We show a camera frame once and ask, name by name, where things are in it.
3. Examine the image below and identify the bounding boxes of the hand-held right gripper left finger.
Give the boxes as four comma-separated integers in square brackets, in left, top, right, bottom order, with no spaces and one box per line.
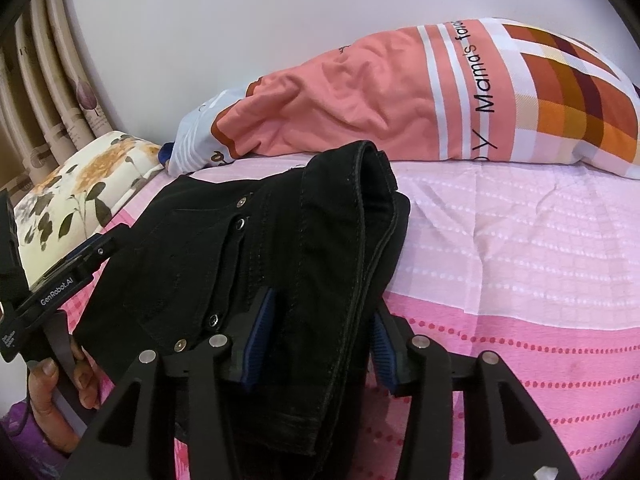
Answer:
[60,287,275,480]

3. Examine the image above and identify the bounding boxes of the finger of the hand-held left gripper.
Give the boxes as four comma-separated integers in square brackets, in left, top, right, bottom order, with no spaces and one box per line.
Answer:
[62,230,132,273]

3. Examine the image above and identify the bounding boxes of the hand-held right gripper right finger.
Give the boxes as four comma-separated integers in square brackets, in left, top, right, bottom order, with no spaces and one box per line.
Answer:
[372,304,583,480]

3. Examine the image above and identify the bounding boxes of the black pants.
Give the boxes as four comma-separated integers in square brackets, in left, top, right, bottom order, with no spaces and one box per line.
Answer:
[75,140,412,461]

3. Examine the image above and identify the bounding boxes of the person's left forearm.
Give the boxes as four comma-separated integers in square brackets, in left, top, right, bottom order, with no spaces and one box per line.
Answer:
[0,400,81,468]

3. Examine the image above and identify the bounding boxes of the person's left hand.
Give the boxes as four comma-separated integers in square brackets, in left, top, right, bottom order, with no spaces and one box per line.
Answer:
[26,332,102,457]

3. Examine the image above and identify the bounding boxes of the floral print pillow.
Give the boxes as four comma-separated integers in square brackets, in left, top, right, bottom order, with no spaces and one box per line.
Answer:
[12,130,166,292]

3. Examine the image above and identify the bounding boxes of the pink checked blanket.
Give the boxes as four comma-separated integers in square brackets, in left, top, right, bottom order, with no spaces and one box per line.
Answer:
[62,152,640,480]

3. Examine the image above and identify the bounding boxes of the beige ribbed headboard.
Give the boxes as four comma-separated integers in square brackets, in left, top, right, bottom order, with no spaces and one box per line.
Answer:
[0,0,115,211]

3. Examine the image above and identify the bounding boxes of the salmon plaid printed pillow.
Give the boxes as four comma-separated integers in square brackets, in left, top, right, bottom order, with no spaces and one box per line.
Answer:
[167,17,640,182]

